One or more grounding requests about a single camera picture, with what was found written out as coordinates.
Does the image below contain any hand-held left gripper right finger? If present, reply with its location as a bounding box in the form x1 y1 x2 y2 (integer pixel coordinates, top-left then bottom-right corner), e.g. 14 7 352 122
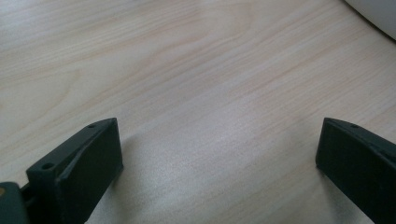
315 117 396 224

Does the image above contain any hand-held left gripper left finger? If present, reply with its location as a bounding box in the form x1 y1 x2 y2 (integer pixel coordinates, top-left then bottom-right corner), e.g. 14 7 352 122
26 117 124 224

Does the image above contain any white lidded trash bin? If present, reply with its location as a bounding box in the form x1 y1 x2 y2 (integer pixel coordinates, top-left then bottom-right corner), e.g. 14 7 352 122
344 0 396 41

